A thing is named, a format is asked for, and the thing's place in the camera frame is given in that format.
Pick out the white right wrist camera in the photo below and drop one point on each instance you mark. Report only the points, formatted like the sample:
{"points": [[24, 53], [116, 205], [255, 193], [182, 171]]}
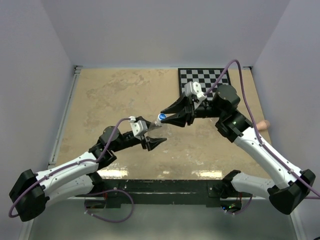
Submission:
{"points": [[194, 91]]}

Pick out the aluminium frame rail left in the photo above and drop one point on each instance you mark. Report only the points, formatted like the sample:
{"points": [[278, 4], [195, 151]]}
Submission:
{"points": [[64, 119]]}

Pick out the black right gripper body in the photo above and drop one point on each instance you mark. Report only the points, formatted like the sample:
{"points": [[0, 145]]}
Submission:
{"points": [[207, 111]]}

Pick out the pink wooden pin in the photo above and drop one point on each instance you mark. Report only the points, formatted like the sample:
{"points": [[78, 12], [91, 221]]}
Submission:
{"points": [[263, 125]]}

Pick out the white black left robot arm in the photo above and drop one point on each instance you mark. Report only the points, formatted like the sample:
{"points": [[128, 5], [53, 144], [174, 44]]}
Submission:
{"points": [[34, 191]]}

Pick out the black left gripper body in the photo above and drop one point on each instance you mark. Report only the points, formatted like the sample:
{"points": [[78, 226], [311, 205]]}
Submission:
{"points": [[128, 142]]}

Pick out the clear round plastic bottle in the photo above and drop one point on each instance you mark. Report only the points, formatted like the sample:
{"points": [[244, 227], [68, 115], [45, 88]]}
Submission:
{"points": [[157, 129]]}

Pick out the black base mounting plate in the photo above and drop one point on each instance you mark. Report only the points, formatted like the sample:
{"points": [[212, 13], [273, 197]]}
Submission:
{"points": [[163, 192]]}

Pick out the aluminium frame rail front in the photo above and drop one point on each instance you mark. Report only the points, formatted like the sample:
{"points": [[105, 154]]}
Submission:
{"points": [[82, 186]]}

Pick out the blue bottle cap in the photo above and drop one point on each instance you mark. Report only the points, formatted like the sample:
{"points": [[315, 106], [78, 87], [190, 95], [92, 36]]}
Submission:
{"points": [[161, 117]]}

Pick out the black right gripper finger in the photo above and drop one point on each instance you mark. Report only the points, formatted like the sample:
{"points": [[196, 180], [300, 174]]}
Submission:
{"points": [[179, 105], [179, 119]]}

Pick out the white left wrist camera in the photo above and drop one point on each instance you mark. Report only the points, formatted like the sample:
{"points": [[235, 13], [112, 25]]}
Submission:
{"points": [[139, 128]]}

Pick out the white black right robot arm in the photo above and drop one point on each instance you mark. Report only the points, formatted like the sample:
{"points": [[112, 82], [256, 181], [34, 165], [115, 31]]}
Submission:
{"points": [[287, 186]]}

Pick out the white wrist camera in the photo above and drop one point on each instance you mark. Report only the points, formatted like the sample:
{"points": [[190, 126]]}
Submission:
{"points": [[139, 128], [194, 91]]}

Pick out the black white checkerboard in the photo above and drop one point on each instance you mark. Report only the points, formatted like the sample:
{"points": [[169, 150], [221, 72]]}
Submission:
{"points": [[205, 76]]}

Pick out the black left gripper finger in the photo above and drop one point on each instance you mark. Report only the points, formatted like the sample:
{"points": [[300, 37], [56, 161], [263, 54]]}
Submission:
{"points": [[152, 143], [140, 118]]}

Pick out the aluminium frame rail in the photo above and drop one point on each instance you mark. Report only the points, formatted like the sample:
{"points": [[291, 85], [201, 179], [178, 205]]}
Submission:
{"points": [[64, 119], [82, 186]]}

